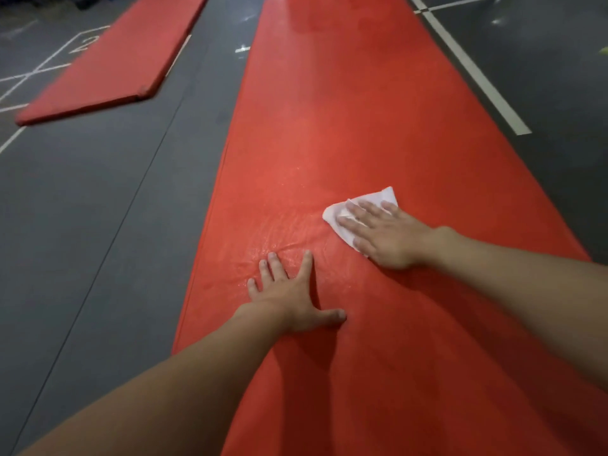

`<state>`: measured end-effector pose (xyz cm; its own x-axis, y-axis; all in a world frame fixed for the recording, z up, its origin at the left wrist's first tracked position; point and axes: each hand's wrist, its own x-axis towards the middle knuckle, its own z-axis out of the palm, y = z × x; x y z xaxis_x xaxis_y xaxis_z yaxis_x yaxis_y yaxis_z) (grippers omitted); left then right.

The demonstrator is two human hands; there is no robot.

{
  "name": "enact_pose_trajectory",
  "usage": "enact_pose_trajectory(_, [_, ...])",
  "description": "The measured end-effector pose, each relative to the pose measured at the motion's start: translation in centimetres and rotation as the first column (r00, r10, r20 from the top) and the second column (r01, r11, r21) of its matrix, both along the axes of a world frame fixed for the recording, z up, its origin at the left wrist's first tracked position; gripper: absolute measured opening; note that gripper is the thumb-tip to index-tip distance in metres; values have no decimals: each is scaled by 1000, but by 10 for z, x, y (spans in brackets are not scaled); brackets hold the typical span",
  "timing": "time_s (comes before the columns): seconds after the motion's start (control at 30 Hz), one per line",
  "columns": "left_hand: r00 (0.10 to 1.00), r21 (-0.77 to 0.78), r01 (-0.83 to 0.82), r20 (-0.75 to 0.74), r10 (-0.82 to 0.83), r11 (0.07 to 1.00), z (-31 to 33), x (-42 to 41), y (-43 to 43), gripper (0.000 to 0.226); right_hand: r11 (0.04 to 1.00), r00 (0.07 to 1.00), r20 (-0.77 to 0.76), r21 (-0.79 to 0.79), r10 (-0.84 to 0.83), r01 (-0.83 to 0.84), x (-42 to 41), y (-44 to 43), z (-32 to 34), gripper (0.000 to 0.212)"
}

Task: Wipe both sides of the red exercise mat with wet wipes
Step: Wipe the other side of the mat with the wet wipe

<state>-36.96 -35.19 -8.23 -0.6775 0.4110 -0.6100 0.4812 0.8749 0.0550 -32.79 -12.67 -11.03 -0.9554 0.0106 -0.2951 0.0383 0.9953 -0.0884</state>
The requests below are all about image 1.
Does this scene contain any person's left hand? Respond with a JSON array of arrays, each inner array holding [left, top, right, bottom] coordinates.
[[236, 250, 348, 334]]

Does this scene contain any person's right hand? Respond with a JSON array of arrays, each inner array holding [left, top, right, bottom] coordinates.
[[336, 199, 456, 271]]

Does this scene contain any white wet wipe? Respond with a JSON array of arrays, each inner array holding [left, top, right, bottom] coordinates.
[[322, 186, 399, 255]]

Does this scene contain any red mat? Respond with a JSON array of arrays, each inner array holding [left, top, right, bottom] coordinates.
[[15, 0, 211, 127], [172, 0, 608, 456]]

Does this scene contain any person's left forearm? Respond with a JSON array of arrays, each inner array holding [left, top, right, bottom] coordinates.
[[18, 303, 291, 456]]

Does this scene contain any person's right forearm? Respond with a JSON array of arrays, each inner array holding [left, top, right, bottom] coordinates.
[[429, 226, 608, 393]]

